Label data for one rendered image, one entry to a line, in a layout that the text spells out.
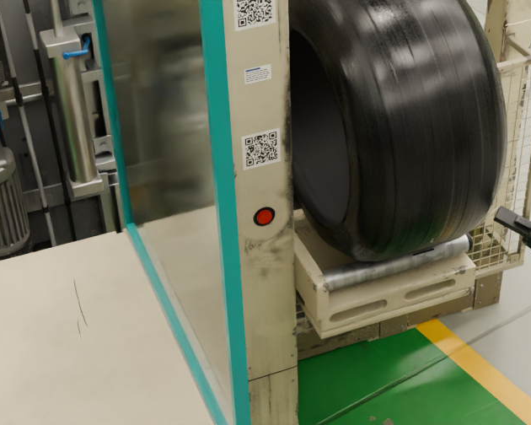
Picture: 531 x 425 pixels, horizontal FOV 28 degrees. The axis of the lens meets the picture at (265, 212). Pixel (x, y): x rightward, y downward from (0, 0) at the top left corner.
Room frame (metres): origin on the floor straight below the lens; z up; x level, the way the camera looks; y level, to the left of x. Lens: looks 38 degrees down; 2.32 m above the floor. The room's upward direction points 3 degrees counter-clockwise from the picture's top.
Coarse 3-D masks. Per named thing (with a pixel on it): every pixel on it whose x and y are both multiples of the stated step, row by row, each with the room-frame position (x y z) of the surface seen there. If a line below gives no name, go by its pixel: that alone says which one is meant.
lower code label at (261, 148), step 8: (248, 136) 1.63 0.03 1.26; (256, 136) 1.63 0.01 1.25; (264, 136) 1.64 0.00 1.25; (272, 136) 1.64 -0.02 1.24; (248, 144) 1.63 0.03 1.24; (256, 144) 1.63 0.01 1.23; (264, 144) 1.64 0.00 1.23; (272, 144) 1.64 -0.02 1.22; (248, 152) 1.63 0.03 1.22; (256, 152) 1.63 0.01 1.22; (264, 152) 1.64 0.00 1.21; (272, 152) 1.64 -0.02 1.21; (280, 152) 1.65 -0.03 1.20; (248, 160) 1.62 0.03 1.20; (256, 160) 1.63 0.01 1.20; (264, 160) 1.64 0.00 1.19; (272, 160) 1.64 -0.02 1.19; (280, 160) 1.65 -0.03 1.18; (248, 168) 1.62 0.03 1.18
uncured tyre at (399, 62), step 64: (320, 0) 1.77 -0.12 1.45; (384, 0) 1.73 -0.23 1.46; (448, 0) 1.74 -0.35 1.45; (320, 64) 2.06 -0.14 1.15; (384, 64) 1.61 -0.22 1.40; (448, 64) 1.63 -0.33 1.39; (320, 128) 2.00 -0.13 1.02; (384, 128) 1.54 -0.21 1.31; (448, 128) 1.56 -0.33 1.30; (320, 192) 1.88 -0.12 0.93; (384, 192) 1.51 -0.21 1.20; (448, 192) 1.54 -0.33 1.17; (384, 256) 1.56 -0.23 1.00
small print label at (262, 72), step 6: (264, 66) 1.64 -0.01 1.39; (270, 66) 1.64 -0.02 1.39; (246, 72) 1.63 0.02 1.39; (252, 72) 1.63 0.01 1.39; (258, 72) 1.63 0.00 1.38; (264, 72) 1.64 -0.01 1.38; (270, 72) 1.64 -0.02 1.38; (246, 78) 1.63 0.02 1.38; (252, 78) 1.63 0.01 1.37; (258, 78) 1.63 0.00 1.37; (264, 78) 1.64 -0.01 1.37
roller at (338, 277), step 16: (464, 240) 1.71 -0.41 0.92; (400, 256) 1.66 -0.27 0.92; (416, 256) 1.67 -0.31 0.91; (432, 256) 1.67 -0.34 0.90; (448, 256) 1.69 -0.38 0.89; (336, 272) 1.62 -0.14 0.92; (352, 272) 1.62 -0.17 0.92; (368, 272) 1.63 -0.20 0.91; (384, 272) 1.64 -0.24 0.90; (336, 288) 1.60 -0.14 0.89
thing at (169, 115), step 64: (128, 0) 1.15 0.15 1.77; (192, 0) 0.89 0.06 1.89; (128, 64) 1.20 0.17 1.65; (192, 64) 0.91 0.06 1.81; (128, 128) 1.25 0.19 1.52; (192, 128) 0.93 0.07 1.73; (128, 192) 1.32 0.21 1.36; (192, 192) 0.95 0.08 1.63; (192, 256) 0.98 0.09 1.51; (192, 320) 1.01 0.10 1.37
